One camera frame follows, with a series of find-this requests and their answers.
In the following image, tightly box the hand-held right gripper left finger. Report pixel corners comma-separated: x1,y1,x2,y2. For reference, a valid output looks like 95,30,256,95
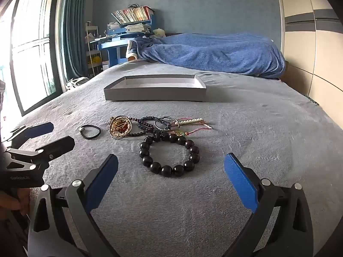
27,154,120,257

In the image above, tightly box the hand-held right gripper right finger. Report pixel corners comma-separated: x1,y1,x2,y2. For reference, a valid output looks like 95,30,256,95
224,152,314,257

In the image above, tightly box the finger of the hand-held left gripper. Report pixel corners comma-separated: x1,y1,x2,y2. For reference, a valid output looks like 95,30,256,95
4,136,75,170
5,122,54,142

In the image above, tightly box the black hair tie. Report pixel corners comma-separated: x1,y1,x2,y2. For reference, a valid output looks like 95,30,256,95
80,124,101,140

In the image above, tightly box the gold and red bead necklace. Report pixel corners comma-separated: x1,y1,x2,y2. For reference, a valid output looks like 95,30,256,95
109,115,134,140

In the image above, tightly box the large black bead bracelet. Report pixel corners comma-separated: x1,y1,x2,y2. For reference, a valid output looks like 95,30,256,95
139,132,200,177

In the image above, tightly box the pink cord bracelet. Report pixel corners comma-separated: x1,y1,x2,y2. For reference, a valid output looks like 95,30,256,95
172,128,205,137

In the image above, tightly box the pearl hair clip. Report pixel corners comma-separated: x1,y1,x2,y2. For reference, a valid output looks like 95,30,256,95
174,117,213,129

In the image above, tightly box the thin silver grey bangle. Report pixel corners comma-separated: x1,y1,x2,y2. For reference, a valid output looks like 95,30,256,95
154,116,181,132

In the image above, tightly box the blue crystal bracelet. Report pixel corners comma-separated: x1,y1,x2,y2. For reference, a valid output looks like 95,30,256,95
138,116,161,125

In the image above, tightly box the grey cardboard tray box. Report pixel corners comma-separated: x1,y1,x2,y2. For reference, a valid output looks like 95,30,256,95
104,75,207,103

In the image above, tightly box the person's left hand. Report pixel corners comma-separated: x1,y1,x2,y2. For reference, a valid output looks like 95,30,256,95
0,187,31,216

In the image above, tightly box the white black helmet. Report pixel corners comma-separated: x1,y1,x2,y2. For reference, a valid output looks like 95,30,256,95
66,76,90,91

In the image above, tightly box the grey fleece bed blanket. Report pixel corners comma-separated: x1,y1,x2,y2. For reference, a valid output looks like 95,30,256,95
0,61,343,257

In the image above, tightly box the black framed glass door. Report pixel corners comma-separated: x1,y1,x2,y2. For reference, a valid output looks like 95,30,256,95
0,0,65,113

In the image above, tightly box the teal curtain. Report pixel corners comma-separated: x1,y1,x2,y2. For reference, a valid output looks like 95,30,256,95
62,0,94,79

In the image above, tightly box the blue shelf with books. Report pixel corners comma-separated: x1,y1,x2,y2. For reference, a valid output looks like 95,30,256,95
97,13,157,67

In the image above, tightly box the white storage rack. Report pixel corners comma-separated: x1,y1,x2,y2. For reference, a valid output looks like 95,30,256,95
85,23,104,77

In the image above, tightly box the blue white fleece garment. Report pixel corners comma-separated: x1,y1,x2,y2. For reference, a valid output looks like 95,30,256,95
126,40,140,61

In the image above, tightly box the blue pillow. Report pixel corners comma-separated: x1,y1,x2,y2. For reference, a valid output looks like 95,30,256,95
133,33,287,79

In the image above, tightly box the stack of papers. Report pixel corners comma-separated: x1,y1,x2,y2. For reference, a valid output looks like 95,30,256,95
125,24,152,34

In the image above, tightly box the row of books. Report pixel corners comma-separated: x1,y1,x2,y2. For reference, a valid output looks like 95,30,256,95
111,5,155,24

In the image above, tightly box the beige panel wardrobe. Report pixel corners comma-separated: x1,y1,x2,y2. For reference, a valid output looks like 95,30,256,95
273,0,343,105

